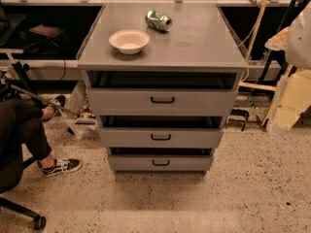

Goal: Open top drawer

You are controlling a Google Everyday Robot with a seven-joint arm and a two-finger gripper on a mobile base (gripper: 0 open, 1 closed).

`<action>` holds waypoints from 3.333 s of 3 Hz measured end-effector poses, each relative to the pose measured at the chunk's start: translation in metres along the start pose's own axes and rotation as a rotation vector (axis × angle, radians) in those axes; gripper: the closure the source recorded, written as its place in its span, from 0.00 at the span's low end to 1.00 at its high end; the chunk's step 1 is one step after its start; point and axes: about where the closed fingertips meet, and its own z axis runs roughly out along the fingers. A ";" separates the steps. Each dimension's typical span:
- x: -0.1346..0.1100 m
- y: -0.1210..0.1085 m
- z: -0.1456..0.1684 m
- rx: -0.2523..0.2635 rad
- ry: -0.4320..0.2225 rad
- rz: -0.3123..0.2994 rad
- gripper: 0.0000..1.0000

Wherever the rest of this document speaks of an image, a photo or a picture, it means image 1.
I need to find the grey top drawer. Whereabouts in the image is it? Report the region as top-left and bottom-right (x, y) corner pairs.
(86, 88), (237, 117)

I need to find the grey drawer cabinet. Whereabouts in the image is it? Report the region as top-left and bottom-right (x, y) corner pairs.
(76, 1), (250, 177)

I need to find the grey bottom drawer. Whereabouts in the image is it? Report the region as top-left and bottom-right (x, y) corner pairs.
(108, 155), (213, 172)

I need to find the white paper bowl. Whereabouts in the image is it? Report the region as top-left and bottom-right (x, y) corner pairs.
(109, 29), (150, 55)

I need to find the clear plastic bag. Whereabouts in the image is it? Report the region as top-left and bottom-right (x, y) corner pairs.
(61, 81), (98, 139)

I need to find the crushed green soda can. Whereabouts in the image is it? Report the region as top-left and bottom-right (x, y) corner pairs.
(145, 10), (172, 32)

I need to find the black white sneaker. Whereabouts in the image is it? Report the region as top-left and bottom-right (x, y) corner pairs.
(37, 158), (82, 177)

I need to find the dark box on shelf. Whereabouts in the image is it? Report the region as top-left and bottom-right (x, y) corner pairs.
(29, 24), (63, 38)

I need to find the seated person in black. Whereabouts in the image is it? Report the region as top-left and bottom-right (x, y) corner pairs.
(0, 99), (55, 169)

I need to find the black tripod pole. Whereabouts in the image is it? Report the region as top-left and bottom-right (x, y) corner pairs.
(6, 83), (78, 117)

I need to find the black office chair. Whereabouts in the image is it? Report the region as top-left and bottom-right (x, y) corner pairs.
(0, 155), (47, 231)

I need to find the wooden stick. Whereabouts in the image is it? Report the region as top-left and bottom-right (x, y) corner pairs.
(245, 0), (268, 62)

